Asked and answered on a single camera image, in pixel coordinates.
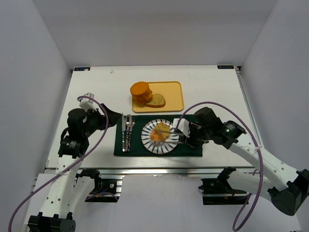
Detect seeded bread slice back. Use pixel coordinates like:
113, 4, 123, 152
154, 122, 170, 142

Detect seeded bread slice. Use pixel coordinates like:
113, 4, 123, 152
145, 93, 166, 108
154, 122, 170, 142

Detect round bread bun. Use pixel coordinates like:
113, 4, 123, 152
150, 130, 164, 142

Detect metal tongs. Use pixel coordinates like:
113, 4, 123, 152
153, 129, 188, 144

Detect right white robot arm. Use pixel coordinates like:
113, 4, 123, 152
174, 107, 309, 216

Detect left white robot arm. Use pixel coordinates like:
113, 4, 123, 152
28, 102, 122, 232

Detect orange bread loaf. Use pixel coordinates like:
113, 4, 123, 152
130, 81, 153, 104

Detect seeded bread slice front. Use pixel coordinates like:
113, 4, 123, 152
145, 93, 166, 108

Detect metal spoon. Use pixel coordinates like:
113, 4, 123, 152
125, 115, 132, 152

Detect metal fork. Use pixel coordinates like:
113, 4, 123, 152
128, 116, 135, 151

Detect dark green cloth mat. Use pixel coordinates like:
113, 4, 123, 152
113, 115, 203, 157

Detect blue striped white plate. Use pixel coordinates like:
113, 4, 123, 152
141, 119, 177, 156

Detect yellow tray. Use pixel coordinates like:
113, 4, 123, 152
132, 81, 184, 114

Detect left blue table label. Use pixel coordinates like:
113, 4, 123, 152
74, 67, 90, 72

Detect blue table label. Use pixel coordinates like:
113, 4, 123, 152
217, 65, 234, 69
74, 67, 90, 72

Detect right blue table label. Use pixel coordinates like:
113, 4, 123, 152
217, 65, 234, 69

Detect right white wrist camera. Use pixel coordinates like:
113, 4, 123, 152
173, 118, 190, 138

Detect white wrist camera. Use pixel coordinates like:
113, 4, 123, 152
77, 92, 97, 112
173, 118, 190, 138

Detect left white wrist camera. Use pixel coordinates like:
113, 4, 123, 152
77, 92, 97, 112

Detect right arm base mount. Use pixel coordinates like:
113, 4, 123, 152
198, 167, 249, 205

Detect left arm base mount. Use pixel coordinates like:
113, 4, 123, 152
74, 169, 122, 203

